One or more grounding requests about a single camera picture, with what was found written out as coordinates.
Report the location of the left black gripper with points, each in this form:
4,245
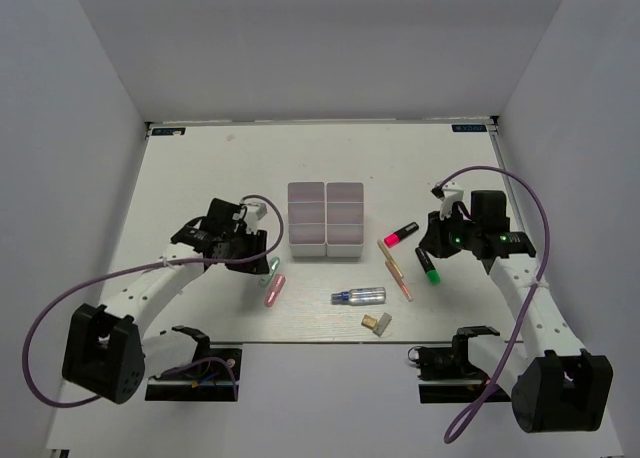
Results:
257,240

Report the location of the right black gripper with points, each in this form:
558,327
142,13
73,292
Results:
433,240

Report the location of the black green-capped highlighter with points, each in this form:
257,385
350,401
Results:
428,267

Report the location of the black pink-capped highlighter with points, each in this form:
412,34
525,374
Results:
399,235

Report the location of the yellow slim highlighter pen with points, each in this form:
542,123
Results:
389,259

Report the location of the green translucent highlighter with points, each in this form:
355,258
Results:
273,266

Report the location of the pink translucent highlighter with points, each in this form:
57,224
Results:
274,290

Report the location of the clear blue-capped spray bottle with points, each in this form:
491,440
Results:
360,297

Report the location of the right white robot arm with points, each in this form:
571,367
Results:
553,382

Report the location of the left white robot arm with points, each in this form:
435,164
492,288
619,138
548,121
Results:
109,349

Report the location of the left white organizer box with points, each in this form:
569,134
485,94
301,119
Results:
306,208

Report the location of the grey white eraser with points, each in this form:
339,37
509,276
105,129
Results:
382,324

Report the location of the right blue table label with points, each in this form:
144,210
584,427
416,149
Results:
468,128

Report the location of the blue table label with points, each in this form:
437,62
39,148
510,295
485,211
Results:
168,131
468,128

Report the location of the gold pencil sharpener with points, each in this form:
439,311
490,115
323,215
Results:
369,322

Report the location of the left blue table label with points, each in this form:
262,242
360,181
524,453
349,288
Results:
168,131

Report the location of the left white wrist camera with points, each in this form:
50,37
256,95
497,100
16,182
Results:
254,212

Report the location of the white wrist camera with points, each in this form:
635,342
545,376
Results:
254,212
448,193

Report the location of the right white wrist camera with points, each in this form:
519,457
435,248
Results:
448,193

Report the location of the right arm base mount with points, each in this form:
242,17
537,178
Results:
446,376

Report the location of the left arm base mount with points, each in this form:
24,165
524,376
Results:
182,364

